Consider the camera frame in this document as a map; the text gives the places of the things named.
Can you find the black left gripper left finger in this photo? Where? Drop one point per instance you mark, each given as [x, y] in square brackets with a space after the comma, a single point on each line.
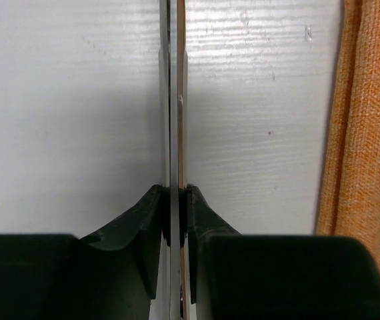
[108, 274]

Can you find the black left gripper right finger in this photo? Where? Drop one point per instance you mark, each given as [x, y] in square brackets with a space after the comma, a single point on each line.
[237, 276]

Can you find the steel serving tongs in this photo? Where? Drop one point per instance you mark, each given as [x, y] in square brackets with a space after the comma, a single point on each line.
[173, 289]

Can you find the orange cloth placemat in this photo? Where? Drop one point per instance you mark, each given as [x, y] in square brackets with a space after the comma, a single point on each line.
[350, 192]

